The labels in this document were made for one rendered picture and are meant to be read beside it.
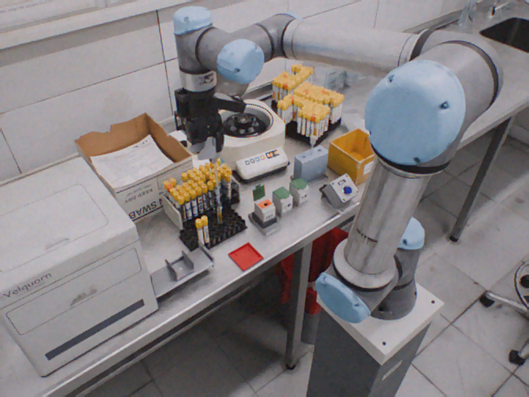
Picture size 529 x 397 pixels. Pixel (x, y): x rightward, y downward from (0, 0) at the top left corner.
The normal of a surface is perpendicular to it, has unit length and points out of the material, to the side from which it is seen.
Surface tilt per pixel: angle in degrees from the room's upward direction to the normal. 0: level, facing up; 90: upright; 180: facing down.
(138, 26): 90
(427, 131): 82
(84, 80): 90
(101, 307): 90
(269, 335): 0
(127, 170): 1
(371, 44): 51
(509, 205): 0
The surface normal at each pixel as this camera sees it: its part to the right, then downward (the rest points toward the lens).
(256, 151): 0.49, 0.60
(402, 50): -0.60, -0.13
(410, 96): -0.68, 0.39
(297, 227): 0.01, -0.73
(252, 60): 0.72, 0.47
